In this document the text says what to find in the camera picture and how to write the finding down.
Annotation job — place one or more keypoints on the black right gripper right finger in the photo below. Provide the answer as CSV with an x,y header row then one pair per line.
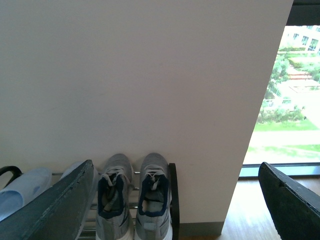
x,y
294,209

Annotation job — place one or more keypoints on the grey knit sneaker white sole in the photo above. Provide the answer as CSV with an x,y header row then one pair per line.
x,y
153,217

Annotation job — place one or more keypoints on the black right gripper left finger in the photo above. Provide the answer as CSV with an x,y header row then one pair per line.
x,y
56,214

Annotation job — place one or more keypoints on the light blue slipper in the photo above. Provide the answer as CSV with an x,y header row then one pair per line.
x,y
23,190
90,195

